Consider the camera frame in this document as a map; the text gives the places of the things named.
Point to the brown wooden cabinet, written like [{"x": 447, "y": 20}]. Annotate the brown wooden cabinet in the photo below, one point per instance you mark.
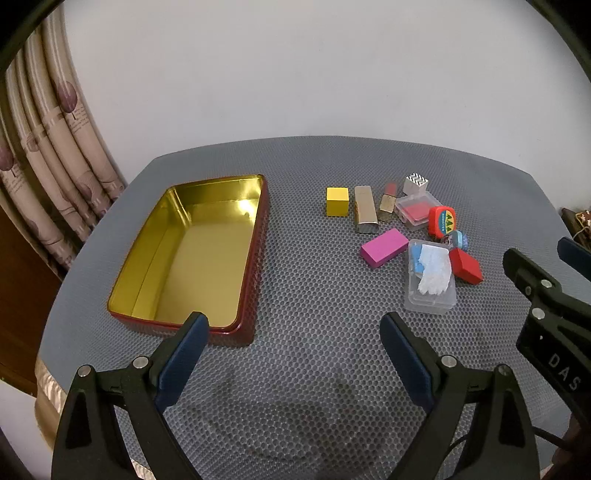
[{"x": 23, "y": 300}]

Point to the red wooden block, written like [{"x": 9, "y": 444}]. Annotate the red wooden block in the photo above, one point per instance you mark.
[{"x": 466, "y": 265}]

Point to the black white zigzag cube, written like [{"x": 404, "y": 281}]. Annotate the black white zigzag cube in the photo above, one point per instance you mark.
[{"x": 415, "y": 183}]

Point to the pink wooden block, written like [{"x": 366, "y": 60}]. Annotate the pink wooden block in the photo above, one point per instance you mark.
[{"x": 384, "y": 247}]

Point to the clear box with white contents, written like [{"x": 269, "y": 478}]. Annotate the clear box with white contents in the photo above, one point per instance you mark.
[{"x": 431, "y": 277}]

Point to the brown patterned box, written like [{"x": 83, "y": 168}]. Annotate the brown patterned box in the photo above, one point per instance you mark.
[{"x": 577, "y": 226}]

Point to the clear box with red pad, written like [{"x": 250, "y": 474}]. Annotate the clear box with red pad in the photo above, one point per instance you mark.
[{"x": 415, "y": 211}]

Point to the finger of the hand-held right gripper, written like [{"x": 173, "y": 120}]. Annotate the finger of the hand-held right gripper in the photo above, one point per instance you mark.
[
  {"x": 524, "y": 270},
  {"x": 575, "y": 254}
]

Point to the yellow wooden cube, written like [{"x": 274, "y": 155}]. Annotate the yellow wooden cube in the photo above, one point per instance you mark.
[{"x": 337, "y": 202}]

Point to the red tin box gold inside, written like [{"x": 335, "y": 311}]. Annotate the red tin box gold inside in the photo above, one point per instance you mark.
[{"x": 198, "y": 263}]

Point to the small blue tape roll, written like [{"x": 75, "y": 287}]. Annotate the small blue tape roll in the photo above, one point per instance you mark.
[{"x": 459, "y": 240}]

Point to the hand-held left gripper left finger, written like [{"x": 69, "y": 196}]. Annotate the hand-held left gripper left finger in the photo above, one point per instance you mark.
[{"x": 184, "y": 355}]

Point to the red tape measure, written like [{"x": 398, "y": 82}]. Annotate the red tape measure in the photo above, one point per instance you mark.
[{"x": 443, "y": 222}]

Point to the grey honeycomb mat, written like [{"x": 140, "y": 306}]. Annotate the grey honeycomb mat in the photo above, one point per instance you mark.
[{"x": 314, "y": 300}]

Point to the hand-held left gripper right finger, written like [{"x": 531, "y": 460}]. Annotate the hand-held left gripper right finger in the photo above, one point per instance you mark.
[{"x": 406, "y": 360}]

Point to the red and gold lipstick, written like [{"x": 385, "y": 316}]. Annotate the red and gold lipstick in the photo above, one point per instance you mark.
[{"x": 388, "y": 203}]

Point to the beige patterned curtain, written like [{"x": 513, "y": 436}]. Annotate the beige patterned curtain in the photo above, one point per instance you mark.
[{"x": 51, "y": 138}]

